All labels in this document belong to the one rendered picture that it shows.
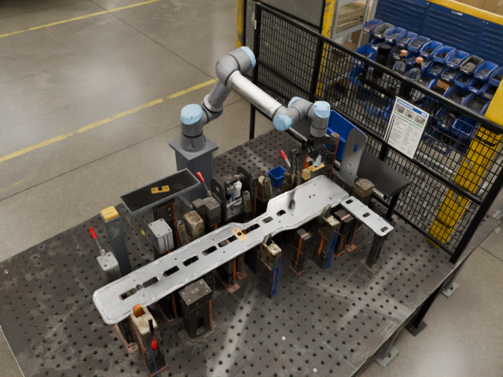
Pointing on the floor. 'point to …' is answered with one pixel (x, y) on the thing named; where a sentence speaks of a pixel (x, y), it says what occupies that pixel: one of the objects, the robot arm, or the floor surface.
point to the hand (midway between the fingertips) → (316, 164)
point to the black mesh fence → (415, 326)
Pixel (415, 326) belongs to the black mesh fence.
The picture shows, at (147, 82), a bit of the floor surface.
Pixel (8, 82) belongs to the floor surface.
